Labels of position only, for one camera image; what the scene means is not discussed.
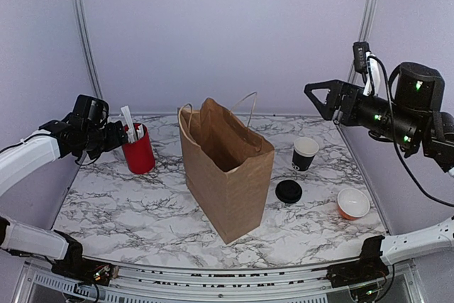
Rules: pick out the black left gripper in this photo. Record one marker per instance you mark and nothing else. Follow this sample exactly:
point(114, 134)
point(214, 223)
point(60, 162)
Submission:
point(116, 138)

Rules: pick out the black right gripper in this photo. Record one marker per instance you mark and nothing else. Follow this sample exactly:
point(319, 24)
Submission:
point(340, 91)

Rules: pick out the black paper coffee cup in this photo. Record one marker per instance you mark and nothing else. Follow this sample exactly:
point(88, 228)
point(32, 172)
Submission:
point(304, 152)

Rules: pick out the brown cardboard box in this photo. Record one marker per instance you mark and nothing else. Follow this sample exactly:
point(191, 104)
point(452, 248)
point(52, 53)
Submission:
point(227, 167)

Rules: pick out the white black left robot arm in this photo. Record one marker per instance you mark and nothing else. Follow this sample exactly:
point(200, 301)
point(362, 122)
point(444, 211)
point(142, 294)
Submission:
point(32, 190)

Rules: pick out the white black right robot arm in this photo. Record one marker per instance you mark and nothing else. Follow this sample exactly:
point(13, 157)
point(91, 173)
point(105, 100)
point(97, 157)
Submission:
point(400, 152)

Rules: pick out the red cylindrical container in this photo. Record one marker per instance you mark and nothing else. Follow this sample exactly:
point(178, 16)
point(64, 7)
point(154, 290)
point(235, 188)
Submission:
point(139, 154)

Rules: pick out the black plastic cup lid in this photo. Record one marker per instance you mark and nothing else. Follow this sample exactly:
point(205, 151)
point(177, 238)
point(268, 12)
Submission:
point(288, 191)

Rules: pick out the orange white bowl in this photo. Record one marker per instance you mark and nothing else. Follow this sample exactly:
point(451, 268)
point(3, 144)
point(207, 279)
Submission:
point(352, 204)

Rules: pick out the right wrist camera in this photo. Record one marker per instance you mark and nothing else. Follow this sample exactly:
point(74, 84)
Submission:
point(417, 87)

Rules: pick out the aluminium frame post right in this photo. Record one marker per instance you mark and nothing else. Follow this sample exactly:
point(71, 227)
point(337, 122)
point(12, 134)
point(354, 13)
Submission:
point(368, 17)

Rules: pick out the aluminium frame post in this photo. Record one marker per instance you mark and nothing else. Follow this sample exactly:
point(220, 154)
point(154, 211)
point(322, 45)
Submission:
point(86, 47)
point(368, 17)

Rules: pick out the aluminium frame post left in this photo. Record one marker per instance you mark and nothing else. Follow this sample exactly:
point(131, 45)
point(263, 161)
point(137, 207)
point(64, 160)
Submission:
point(86, 47)

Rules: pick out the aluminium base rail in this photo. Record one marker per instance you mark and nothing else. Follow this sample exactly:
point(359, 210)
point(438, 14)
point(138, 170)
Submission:
point(121, 282)

